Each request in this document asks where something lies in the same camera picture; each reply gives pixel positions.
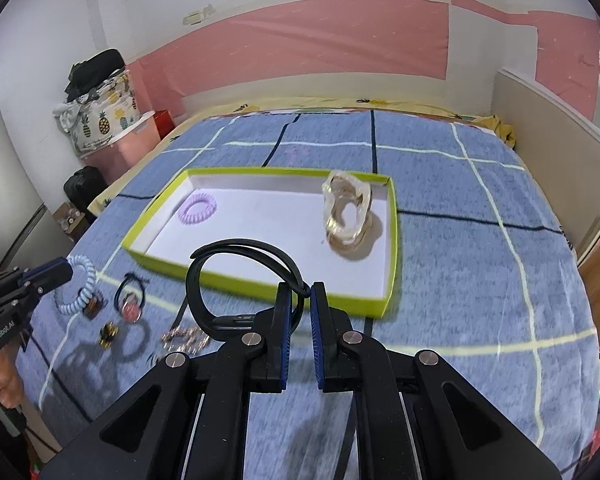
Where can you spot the clear bag with gold jewelry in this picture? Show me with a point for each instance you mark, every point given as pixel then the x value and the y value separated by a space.
pixel 353 215

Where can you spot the red small box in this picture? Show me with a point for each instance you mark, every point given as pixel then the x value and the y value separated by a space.
pixel 164 122

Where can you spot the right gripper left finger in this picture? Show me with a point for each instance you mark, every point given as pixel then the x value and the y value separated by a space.
pixel 278 340

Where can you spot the black hair tie pink charm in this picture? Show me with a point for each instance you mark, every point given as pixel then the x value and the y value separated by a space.
pixel 130 297

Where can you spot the pineapple print fabric bag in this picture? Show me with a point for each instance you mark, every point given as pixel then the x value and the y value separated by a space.
pixel 93 119

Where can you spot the person's left hand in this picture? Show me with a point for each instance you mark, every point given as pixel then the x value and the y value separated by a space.
pixel 11 385

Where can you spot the pink plastic storage box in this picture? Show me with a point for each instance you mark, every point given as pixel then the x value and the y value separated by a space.
pixel 126 149

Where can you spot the silver refrigerator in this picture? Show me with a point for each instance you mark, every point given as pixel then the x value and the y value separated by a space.
pixel 29 235

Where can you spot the black wristband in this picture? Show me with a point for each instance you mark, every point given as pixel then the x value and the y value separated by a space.
pixel 267 255

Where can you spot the cardboard box with items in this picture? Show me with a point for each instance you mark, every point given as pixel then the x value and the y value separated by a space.
pixel 72 221

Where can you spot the green white tray box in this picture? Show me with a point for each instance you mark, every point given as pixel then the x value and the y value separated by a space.
pixel 278 206

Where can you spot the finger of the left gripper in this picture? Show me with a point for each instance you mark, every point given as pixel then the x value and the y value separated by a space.
pixel 50 275

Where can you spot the beige bed headboard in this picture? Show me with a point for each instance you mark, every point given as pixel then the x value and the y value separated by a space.
pixel 561 148

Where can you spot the black backpack on floor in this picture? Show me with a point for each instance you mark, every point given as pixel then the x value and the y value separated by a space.
pixel 83 187

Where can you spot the black bag on top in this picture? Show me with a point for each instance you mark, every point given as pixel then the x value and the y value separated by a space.
pixel 89 74

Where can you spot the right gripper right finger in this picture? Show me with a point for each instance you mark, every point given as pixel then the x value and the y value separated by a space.
pixel 324 324

